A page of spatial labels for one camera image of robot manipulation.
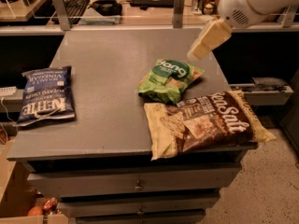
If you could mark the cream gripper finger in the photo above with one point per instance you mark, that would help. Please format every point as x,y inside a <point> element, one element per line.
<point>214,34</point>

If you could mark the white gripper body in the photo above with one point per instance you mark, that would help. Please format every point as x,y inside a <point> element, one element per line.
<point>234,4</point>

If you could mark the green rice chip bag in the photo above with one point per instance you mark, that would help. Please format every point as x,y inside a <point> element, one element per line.
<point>167,80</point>

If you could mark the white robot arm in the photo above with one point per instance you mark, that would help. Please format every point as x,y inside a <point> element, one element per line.
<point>269,6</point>

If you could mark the brown sea salt chip bag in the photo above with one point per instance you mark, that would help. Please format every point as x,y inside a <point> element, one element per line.
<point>219,119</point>

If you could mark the blue Kettle chip bag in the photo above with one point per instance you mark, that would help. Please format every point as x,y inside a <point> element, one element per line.
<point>47,95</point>

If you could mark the black laptop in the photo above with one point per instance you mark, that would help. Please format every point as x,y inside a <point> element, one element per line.
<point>152,3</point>

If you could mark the black headphones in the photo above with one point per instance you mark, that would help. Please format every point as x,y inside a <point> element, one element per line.
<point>107,7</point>

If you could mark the black keyboard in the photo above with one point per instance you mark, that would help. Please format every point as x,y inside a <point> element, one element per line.
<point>74,9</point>

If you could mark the grey drawer cabinet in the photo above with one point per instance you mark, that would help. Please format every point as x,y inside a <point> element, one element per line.
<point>99,165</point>

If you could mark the white power strip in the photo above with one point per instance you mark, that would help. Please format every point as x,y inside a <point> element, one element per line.
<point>7,91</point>

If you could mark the red snack wrapper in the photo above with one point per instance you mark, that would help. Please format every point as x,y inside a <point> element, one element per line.
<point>50,205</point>

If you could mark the orange fruit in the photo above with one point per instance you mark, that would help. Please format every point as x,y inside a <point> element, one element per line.
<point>35,211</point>

